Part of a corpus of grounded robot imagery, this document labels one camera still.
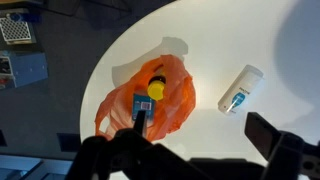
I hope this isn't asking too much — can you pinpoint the white rectangular shampoo bottle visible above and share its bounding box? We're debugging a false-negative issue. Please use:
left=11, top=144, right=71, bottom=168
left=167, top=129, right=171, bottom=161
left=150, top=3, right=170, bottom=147
left=218, top=65, right=264, bottom=115

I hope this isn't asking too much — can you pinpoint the white round table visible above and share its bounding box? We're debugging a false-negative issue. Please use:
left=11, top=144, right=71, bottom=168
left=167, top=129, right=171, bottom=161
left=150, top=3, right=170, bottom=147
left=79, top=0, right=320, bottom=180

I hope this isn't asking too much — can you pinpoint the orange plastic bag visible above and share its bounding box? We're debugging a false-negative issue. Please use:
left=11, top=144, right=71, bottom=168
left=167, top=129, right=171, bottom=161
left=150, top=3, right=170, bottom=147
left=95, top=55, right=196, bottom=141

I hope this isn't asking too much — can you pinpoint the white perforated box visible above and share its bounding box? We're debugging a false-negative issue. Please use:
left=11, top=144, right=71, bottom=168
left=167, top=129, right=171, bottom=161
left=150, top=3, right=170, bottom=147
left=0, top=18, right=32, bottom=43

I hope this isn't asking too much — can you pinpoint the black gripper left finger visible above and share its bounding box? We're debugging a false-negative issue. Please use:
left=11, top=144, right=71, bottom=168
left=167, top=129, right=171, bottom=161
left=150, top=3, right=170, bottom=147
left=133, top=111, right=147, bottom=136

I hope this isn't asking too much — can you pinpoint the blue small box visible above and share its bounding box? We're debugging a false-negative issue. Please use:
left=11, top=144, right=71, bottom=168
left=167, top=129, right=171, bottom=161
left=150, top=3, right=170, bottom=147
left=132, top=94, right=155, bottom=122

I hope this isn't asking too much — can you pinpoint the dark bottle with yellow cap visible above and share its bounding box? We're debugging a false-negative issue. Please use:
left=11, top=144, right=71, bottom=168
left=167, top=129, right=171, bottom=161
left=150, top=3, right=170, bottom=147
left=147, top=76, right=166, bottom=101

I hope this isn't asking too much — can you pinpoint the blue equipment case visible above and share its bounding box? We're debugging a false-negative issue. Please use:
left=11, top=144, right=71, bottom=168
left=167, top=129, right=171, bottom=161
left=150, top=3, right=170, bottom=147
left=0, top=52, right=48, bottom=90

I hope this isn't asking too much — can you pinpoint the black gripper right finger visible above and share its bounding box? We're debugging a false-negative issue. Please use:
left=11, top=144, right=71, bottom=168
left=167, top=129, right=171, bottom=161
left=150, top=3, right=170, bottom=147
left=244, top=112, right=280, bottom=160

